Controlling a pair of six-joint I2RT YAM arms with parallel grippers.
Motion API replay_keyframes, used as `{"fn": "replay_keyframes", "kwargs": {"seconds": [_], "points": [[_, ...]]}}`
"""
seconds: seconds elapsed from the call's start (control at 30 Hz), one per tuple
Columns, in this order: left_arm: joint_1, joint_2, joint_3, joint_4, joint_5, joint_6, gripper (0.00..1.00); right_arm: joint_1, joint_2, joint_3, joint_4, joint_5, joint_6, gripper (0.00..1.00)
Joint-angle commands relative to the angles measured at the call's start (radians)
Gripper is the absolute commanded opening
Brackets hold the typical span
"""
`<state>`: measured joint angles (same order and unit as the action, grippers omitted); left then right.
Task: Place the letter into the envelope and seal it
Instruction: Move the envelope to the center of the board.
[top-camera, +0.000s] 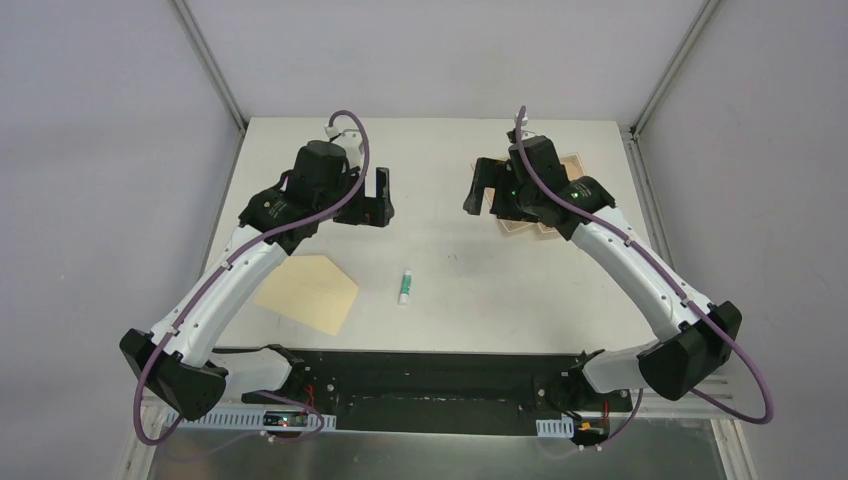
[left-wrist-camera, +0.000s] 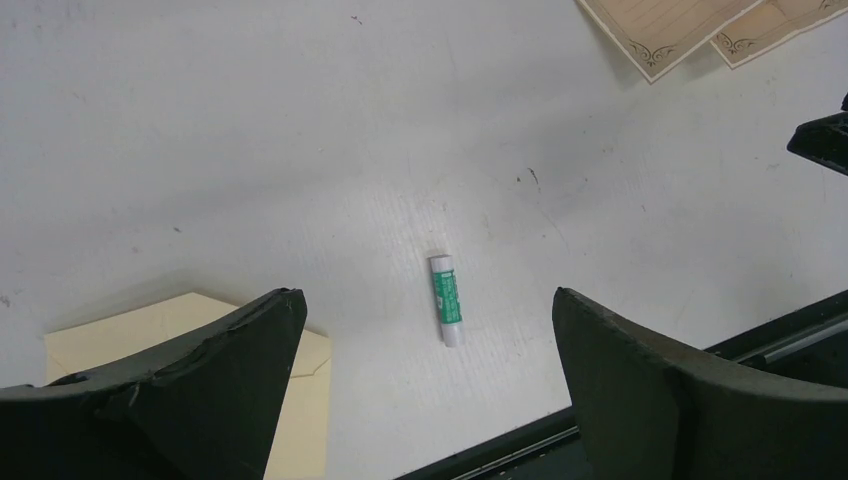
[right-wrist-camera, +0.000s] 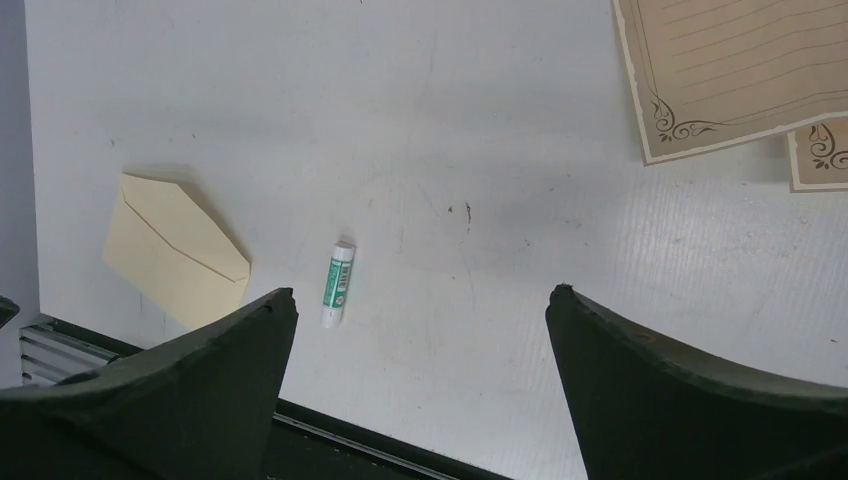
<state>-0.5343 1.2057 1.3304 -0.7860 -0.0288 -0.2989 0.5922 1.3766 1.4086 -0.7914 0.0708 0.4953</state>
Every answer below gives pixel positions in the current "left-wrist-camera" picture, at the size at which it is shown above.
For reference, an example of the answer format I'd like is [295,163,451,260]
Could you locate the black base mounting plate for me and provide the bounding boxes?
[413,288,847,479]

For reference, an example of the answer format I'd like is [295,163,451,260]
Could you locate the tan ornate letter sheet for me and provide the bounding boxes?
[577,0,761,84]
[710,0,847,69]

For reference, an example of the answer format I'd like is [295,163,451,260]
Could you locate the green white glue stick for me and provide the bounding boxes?
[429,255,464,348]

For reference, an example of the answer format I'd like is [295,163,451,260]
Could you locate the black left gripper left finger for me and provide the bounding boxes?
[1,288,307,479]

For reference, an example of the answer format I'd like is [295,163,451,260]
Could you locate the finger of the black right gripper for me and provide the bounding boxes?
[787,96,848,176]

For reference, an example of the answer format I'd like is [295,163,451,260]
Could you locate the cream paper envelope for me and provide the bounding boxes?
[44,292,332,479]

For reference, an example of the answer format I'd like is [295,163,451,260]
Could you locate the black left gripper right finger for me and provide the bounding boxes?
[552,288,847,479]

